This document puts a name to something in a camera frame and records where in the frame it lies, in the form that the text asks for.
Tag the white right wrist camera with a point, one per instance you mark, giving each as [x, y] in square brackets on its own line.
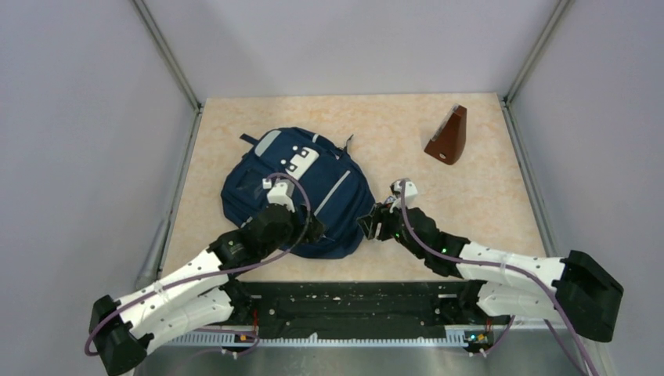
[404, 192]

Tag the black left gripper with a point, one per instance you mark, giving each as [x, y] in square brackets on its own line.
[299, 226]

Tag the aluminium frame rail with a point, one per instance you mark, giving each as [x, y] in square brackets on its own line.
[363, 340]

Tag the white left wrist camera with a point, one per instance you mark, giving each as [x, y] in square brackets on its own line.
[280, 192]

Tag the navy blue student backpack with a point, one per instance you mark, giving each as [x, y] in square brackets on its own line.
[337, 188]

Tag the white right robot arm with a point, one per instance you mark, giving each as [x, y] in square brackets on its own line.
[574, 289]

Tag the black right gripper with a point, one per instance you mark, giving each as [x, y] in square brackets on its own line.
[385, 215]

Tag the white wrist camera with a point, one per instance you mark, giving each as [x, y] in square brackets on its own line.
[404, 192]
[280, 192]

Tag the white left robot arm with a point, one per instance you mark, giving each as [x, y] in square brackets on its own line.
[124, 331]

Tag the brown wooden metronome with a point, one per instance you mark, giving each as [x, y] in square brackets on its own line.
[448, 143]

